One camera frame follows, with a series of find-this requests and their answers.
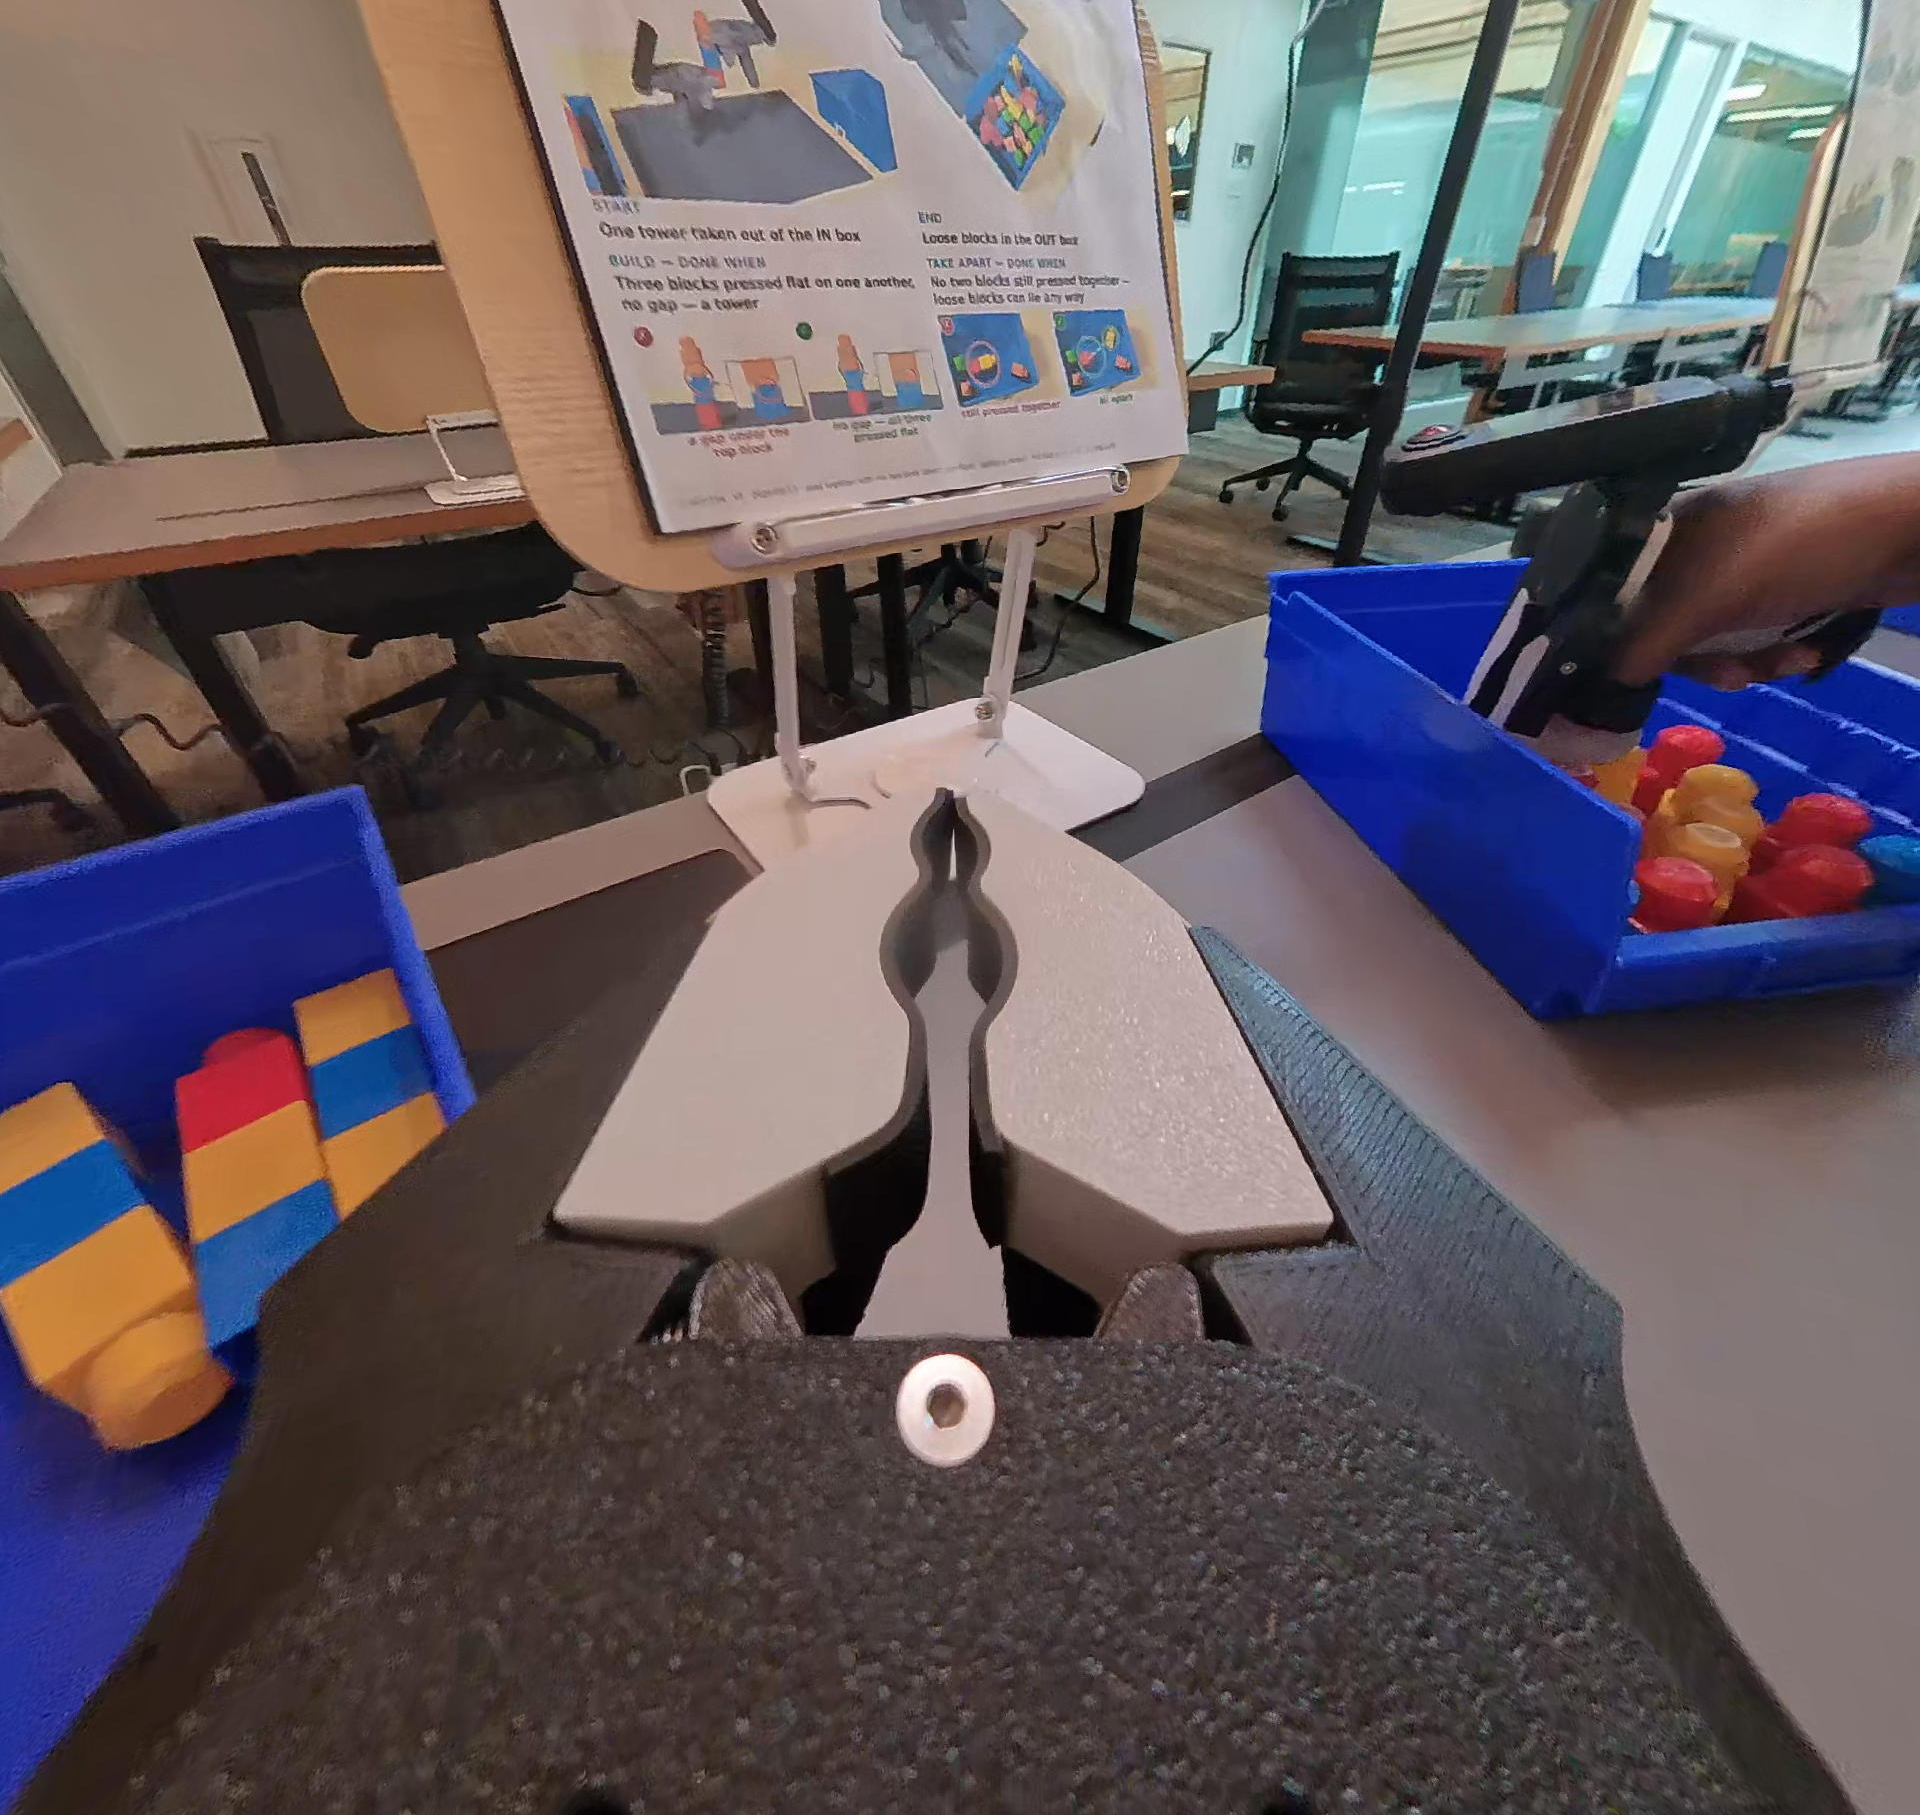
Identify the person's right hand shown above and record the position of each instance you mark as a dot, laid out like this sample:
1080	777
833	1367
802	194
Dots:
1770	555

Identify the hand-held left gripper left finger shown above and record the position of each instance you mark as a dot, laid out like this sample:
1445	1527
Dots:
766	1065

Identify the blue mega block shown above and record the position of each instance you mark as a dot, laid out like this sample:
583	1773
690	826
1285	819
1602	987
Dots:
372	1079
271	1267
62	1216

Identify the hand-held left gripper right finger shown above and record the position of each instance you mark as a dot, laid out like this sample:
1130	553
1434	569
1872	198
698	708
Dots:
1141	1079

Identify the orange mega block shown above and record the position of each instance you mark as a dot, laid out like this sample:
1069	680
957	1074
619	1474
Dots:
351	1012
385	1159
255	1178
45	1132
119	1335

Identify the blue plastic bin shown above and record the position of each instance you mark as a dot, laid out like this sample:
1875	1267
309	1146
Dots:
151	946
1425	794

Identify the pile of mega blocks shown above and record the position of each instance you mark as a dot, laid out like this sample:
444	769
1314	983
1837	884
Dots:
1726	840

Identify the black office chair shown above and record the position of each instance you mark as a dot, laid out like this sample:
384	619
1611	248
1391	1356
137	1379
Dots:
1320	346
449	630

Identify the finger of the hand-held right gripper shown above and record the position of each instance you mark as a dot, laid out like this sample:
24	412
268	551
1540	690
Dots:
1515	667

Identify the wooden office table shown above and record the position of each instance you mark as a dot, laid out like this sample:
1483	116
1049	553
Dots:
1545	330

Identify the black stand pole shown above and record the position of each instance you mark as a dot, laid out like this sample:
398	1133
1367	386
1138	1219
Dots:
1457	194

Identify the red mega block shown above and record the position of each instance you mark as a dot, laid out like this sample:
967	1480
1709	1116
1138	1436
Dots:
241	1095

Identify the printed instruction sheet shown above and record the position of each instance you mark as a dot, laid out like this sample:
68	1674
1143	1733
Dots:
839	270

